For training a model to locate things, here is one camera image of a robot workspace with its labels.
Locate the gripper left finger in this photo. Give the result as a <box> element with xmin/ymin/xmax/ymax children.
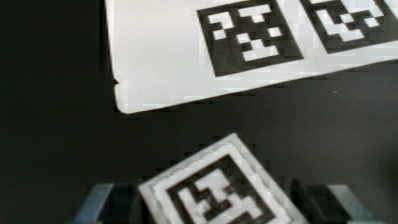
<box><xmin>72</xmin><ymin>183</ymin><xmax>134</xmax><ymax>224</ymax></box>

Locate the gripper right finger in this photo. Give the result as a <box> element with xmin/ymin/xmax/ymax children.
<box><xmin>291</xmin><ymin>180</ymin><xmax>376</xmax><ymax>224</ymax></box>

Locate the white tag cube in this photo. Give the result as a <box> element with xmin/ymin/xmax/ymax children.
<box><xmin>138</xmin><ymin>134</ymin><xmax>308</xmax><ymax>224</ymax></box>

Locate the white tag sheet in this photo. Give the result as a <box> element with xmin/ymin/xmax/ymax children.
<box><xmin>104</xmin><ymin>0</ymin><xmax>398</xmax><ymax>114</ymax></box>

